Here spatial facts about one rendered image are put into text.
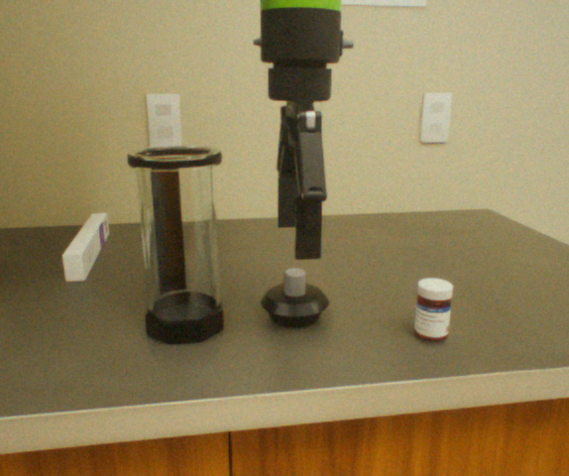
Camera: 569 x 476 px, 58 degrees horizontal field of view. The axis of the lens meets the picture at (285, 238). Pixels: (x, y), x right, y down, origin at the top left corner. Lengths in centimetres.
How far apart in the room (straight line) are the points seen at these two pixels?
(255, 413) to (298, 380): 6
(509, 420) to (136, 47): 97
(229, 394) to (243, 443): 8
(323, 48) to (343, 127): 64
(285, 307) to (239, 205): 60
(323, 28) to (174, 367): 41
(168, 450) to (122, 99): 79
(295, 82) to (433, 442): 45
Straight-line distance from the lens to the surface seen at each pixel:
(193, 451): 62
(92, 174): 122
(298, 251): 59
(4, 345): 72
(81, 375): 62
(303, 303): 65
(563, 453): 79
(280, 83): 60
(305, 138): 56
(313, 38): 59
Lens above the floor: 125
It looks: 17 degrees down
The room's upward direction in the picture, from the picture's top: straight up
